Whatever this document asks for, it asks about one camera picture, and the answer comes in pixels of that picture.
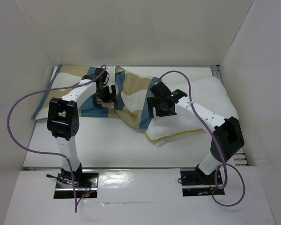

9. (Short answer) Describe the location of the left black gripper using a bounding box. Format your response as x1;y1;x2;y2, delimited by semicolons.
91;85;117;110

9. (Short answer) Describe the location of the blue beige checked pillowcase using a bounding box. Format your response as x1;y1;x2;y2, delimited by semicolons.
32;65;158;129

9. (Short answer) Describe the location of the white pillow yellow edge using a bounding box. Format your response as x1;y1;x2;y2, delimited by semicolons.
146;76;239;142

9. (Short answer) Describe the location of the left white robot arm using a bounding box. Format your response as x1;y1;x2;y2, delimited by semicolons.
47;68;117;187

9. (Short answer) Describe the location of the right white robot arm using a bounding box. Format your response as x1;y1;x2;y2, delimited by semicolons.
147;88;244;184

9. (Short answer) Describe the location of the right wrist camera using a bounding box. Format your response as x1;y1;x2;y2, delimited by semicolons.
150;82;171;99

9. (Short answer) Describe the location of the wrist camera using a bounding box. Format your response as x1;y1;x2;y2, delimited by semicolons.
93;67;108;81
150;82;171;99

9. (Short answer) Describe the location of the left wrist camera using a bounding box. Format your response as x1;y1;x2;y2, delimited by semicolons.
93;67;108;81

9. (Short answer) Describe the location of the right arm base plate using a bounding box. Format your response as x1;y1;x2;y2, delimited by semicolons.
177;170;225;197

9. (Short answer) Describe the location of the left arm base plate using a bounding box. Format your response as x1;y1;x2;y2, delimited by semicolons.
53;172;99;200

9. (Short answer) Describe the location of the aluminium frame rail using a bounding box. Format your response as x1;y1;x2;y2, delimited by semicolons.
210;65;249;167

